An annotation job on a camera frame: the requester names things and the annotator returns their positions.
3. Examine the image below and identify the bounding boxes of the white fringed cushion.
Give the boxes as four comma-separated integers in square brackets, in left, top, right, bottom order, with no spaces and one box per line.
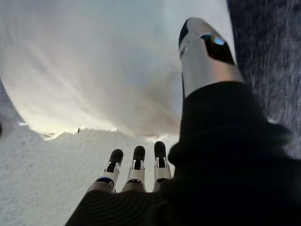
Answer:
[0,0,236,142]

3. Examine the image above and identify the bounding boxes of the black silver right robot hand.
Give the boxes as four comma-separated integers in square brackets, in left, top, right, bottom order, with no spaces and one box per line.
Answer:
[65,17,301,226]

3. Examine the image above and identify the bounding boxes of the grey fabric armchair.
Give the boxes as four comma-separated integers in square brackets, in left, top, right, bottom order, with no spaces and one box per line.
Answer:
[226,0,301,159]

